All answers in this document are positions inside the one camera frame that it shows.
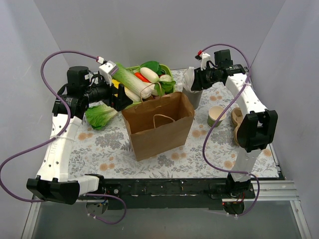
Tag brown paper bag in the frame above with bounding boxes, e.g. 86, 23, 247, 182
122, 92, 195, 161

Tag brown cardboard cup carrier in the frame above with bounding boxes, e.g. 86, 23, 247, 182
231, 107, 244, 146

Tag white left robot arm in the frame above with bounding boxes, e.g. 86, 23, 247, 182
26, 61, 132, 205

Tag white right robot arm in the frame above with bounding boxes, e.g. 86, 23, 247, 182
191, 49, 278, 199

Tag white wrapped straws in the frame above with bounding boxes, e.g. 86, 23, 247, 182
183, 67, 199, 93

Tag yellow napa cabbage toy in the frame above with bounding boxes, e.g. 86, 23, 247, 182
112, 79, 141, 103

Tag green plastic tray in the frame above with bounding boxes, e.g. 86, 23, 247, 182
126, 64, 174, 99

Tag grey straw holder cup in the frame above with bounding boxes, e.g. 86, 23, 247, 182
182, 88, 202, 110

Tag green napa cabbage toy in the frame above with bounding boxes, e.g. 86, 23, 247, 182
113, 63, 152, 99

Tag small green cabbage toy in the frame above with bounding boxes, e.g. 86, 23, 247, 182
85, 104, 118, 130

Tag bok choy toy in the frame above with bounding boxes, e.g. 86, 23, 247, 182
154, 75, 176, 96

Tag white radish toy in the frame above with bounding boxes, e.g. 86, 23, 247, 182
140, 67, 159, 83

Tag green leafy vegetable toy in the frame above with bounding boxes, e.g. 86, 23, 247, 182
140, 61, 161, 75

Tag floral table mat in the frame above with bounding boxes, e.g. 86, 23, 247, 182
67, 69, 280, 179

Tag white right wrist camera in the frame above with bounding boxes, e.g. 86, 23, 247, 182
195, 50, 211, 71

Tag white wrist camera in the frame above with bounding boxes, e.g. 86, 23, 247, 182
195, 50, 211, 71
99, 61, 118, 85

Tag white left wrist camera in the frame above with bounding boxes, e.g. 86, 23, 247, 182
99, 61, 118, 85

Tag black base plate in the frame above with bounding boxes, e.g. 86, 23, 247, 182
77, 177, 257, 211

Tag aluminium frame rail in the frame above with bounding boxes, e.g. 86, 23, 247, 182
22, 180, 311, 239

